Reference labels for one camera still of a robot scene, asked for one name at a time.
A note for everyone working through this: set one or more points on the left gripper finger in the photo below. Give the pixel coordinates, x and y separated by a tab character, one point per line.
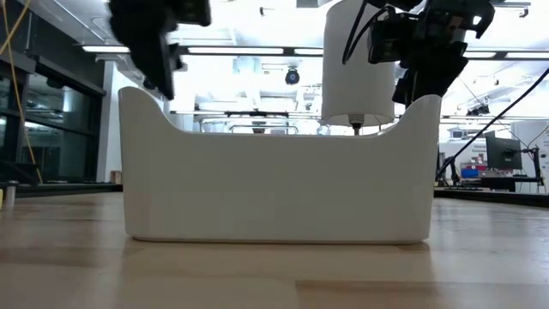
163	68

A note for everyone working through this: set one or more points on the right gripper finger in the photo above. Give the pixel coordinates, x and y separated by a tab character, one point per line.
405	90
442	73

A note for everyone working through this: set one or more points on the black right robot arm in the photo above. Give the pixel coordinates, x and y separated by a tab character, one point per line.
399	3

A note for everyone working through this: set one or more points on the ceiling light strip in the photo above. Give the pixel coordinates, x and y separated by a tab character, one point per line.
506	55
236	50

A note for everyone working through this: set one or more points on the table lamp white shade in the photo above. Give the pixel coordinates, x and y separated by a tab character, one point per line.
343	94

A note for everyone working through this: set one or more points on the black background robot stand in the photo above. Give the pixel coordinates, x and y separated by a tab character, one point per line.
454	176

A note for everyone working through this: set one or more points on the black computer monitor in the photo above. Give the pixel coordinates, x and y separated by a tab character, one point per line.
504	153

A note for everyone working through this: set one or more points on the blue storage box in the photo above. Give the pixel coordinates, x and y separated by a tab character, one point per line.
470	173

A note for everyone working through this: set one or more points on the small cardboard box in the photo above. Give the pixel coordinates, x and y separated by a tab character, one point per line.
116	177

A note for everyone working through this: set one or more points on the black background desk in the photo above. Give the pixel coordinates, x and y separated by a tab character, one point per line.
502	183

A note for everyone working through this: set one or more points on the white plastic storage bin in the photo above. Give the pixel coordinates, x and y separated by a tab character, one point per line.
279	189

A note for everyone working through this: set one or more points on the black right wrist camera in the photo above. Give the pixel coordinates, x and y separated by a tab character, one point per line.
390	40

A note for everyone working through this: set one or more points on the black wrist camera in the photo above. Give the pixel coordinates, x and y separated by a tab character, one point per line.
390	40
193	12

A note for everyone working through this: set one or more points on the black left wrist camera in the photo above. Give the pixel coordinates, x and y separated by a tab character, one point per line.
193	12

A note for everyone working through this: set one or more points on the black ceiling dome camera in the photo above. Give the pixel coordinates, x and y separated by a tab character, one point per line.
292	77

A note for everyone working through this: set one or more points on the small grey metal post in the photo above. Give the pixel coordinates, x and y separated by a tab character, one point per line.
10	195

